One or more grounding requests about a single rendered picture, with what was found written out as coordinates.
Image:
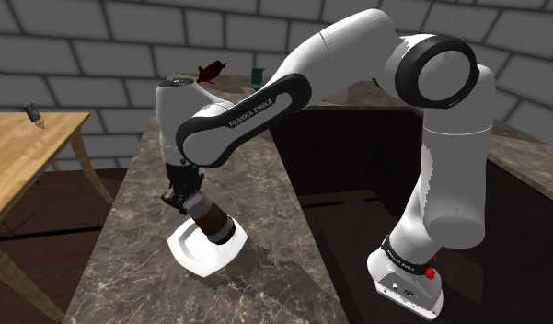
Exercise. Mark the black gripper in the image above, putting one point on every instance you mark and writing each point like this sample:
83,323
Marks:
182,181

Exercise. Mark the brown and grey cylinder cup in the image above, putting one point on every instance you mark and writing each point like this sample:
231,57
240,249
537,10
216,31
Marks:
209,217

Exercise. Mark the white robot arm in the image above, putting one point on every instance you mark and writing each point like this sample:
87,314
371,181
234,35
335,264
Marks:
451,148

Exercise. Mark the white square plate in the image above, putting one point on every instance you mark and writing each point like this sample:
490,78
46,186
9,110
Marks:
200,253

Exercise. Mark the red and blue fish figure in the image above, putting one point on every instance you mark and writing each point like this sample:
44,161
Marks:
209,71

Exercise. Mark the teal cup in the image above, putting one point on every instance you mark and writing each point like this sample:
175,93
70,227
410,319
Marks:
257,78

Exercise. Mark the dark pepper shaker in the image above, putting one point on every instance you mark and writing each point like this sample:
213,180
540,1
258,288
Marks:
33,114

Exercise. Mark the wooden table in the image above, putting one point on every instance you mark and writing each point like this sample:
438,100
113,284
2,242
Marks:
20,148

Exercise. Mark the dark robot stand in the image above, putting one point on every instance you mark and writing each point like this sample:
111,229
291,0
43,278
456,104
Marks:
347,264

